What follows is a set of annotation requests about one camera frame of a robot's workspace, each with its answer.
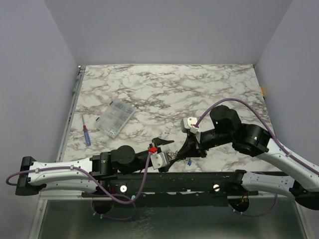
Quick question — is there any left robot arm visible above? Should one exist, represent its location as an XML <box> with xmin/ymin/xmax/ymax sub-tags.
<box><xmin>6</xmin><ymin>137</ymin><xmax>172</xmax><ymax>197</ymax></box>

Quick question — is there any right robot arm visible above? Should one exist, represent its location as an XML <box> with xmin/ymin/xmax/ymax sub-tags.
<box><xmin>176</xmin><ymin>105</ymin><xmax>319</xmax><ymax>210</ymax></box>

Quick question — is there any clear plastic screw box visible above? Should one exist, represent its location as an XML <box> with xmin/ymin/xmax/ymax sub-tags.
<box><xmin>94</xmin><ymin>99</ymin><xmax>136</xmax><ymax>138</ymax></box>

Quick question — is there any blue red screwdriver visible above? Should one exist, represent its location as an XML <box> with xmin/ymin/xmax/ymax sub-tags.
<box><xmin>81</xmin><ymin>115</ymin><xmax>91</xmax><ymax>146</ymax></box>

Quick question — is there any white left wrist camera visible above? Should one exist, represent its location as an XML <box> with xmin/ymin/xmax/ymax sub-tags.
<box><xmin>151</xmin><ymin>152</ymin><xmax>169</xmax><ymax>170</ymax></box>

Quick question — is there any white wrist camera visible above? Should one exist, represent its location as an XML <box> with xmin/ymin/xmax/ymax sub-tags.
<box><xmin>151</xmin><ymin>152</ymin><xmax>169</xmax><ymax>170</ymax></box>
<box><xmin>180</xmin><ymin>117</ymin><xmax>200</xmax><ymax>141</ymax></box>

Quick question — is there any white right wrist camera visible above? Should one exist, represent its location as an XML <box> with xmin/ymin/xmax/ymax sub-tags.
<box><xmin>180</xmin><ymin>117</ymin><xmax>200</xmax><ymax>141</ymax></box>

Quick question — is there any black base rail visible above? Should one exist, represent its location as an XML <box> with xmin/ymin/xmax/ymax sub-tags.
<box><xmin>92</xmin><ymin>170</ymin><xmax>265</xmax><ymax>209</ymax></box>

